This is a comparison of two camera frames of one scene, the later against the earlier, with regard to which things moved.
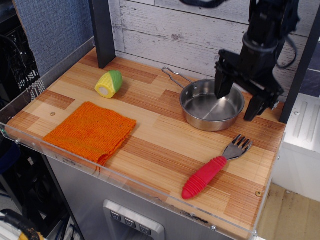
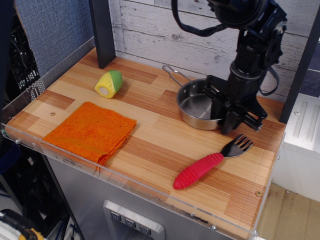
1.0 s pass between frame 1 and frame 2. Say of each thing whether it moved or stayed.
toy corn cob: stayed
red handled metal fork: moved
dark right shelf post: stayed
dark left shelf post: stayed
